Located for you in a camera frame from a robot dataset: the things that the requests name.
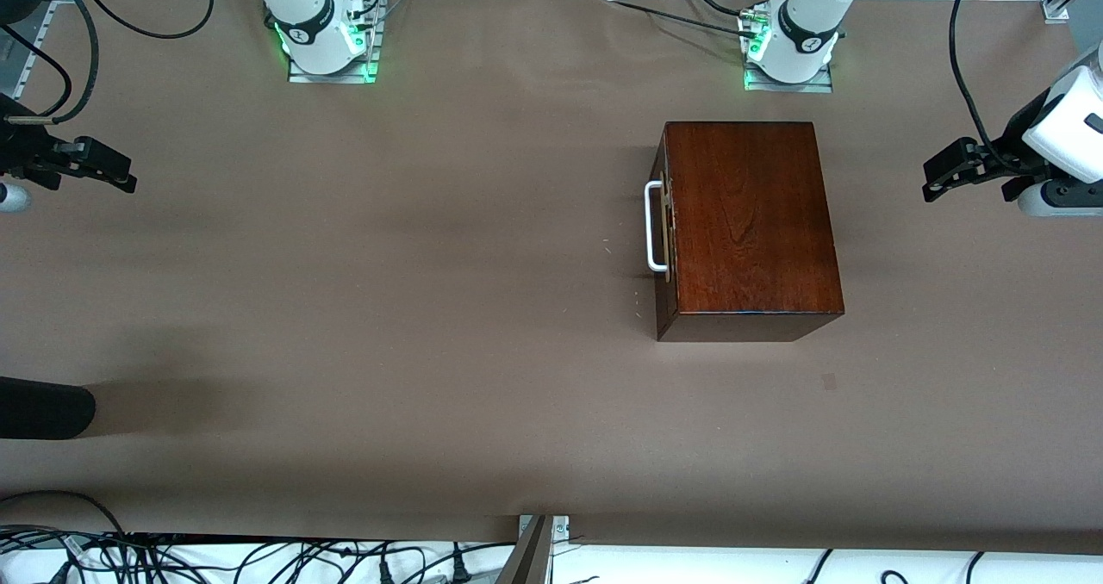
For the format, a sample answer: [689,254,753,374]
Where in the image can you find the dark brown wooden cabinet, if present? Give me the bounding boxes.
[652,121,845,342]

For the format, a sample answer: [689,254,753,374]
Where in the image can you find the black rounded cylinder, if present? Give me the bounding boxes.
[0,376,97,441]

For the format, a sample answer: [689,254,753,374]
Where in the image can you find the brown paper table cover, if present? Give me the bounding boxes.
[0,0,1103,556]

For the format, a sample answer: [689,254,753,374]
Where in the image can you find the dark diagonal metal beam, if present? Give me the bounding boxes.
[494,515,554,584]

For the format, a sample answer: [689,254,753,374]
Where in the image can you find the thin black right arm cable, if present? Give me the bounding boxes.
[0,24,74,115]

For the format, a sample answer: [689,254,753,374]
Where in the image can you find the perforated aluminium rail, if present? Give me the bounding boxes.
[0,0,57,94]

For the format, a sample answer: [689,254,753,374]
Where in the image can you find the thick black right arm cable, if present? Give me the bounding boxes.
[4,0,101,126]

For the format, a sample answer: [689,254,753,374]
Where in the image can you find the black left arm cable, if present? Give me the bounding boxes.
[948,0,1009,156]

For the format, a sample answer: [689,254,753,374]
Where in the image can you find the thin black looping cable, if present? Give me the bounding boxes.
[73,0,216,40]

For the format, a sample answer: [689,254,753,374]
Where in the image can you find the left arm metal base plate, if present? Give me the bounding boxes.
[743,63,835,94]

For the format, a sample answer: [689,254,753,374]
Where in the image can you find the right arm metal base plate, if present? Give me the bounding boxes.
[287,16,382,85]

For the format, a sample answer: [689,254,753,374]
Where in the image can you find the long black cable on paper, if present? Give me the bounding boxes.
[603,0,768,40]

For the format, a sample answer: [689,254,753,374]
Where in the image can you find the black arcing cable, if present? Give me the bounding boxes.
[0,489,130,540]

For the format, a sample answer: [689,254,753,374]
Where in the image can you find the silver metal bracket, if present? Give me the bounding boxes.
[517,513,571,544]

